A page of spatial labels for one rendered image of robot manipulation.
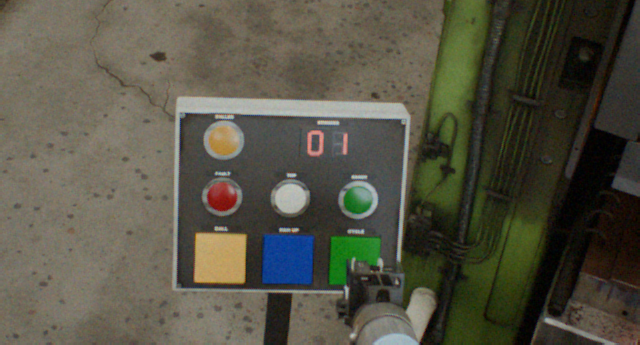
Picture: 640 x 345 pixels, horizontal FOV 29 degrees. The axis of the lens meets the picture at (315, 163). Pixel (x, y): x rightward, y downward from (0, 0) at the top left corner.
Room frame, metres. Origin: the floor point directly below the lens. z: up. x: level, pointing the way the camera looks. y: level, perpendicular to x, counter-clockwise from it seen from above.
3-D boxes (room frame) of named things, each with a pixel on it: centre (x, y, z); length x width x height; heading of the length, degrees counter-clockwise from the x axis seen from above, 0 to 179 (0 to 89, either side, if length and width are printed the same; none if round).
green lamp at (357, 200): (1.26, -0.07, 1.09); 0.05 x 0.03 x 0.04; 72
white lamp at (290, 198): (1.24, 0.03, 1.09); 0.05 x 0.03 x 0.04; 72
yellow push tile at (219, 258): (1.19, 0.12, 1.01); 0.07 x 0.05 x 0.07; 97
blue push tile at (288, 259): (1.20, 0.03, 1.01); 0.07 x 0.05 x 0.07; 97
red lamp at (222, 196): (1.23, 0.13, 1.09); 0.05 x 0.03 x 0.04; 72
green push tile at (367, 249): (1.21, -0.07, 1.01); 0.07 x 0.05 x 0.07; 97
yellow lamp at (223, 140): (1.27, 0.14, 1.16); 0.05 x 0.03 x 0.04; 72
